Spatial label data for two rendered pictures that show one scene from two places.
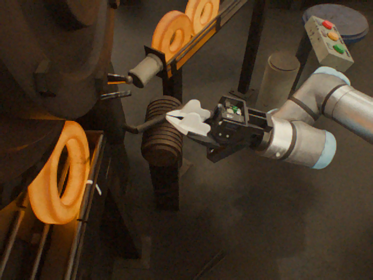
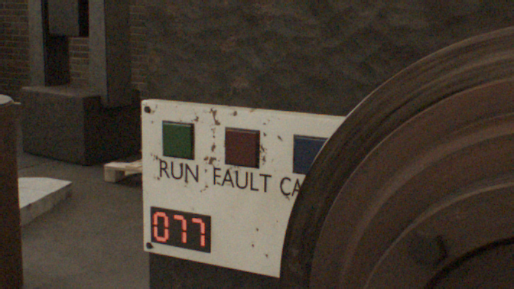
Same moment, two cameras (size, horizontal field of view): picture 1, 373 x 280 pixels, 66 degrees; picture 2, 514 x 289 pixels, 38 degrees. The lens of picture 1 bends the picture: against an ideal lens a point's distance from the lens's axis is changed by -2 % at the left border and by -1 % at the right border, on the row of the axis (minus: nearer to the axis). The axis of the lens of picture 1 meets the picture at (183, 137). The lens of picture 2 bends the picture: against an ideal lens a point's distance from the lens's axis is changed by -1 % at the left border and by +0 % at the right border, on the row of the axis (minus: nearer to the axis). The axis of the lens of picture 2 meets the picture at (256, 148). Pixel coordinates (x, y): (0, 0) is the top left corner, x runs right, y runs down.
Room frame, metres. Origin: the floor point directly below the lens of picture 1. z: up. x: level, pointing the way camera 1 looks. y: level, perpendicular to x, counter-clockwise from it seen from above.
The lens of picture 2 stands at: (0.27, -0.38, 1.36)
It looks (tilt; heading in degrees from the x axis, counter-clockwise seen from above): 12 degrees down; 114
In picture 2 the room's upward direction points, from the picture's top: 1 degrees clockwise
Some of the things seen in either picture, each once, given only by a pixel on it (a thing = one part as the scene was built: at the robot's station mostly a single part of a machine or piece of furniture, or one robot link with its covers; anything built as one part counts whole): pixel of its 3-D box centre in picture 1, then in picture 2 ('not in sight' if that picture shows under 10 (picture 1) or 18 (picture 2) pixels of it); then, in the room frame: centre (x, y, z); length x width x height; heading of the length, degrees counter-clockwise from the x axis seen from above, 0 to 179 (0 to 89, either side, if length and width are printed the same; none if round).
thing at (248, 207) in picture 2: not in sight; (245, 190); (-0.06, 0.33, 1.15); 0.26 x 0.02 x 0.18; 178
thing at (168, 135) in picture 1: (166, 163); not in sight; (0.60, 0.07, 0.27); 0.22 x 0.13 x 0.53; 178
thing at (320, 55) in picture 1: (305, 94); not in sight; (0.93, -0.54, 0.31); 0.24 x 0.16 x 0.62; 178
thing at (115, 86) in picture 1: (97, 105); not in sight; (0.51, 0.22, 0.68); 0.11 x 0.08 x 0.24; 88
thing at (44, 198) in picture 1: (63, 171); not in sight; (0.27, 0.22, 0.75); 0.18 x 0.03 x 0.18; 177
